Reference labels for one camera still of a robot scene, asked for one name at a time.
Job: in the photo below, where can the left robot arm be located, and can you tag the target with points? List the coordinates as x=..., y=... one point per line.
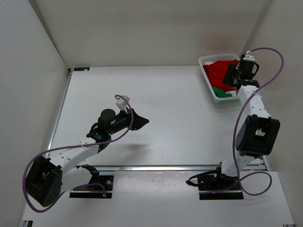
x=49, y=177

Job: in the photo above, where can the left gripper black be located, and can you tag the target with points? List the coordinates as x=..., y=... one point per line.
x=138, y=122

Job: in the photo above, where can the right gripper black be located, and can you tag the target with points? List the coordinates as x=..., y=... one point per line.
x=234, y=70

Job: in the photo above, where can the blue label sticker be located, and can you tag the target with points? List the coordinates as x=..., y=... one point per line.
x=81, y=69

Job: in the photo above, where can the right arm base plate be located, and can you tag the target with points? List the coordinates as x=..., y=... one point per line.
x=212, y=185

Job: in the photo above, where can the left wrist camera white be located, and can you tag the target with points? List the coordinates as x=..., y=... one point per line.
x=121, y=103

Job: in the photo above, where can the red t shirt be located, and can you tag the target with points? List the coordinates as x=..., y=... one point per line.
x=216, y=73

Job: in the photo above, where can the green t shirt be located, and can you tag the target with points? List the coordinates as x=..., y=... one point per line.
x=220, y=93

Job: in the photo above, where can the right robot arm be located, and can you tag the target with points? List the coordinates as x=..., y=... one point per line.
x=254, y=139

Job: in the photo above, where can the white plastic basket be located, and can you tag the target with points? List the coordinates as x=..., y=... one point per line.
x=214, y=58

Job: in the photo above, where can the white t shirt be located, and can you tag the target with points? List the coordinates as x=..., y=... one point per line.
x=208, y=62

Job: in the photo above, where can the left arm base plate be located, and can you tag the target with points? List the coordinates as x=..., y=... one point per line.
x=99, y=188

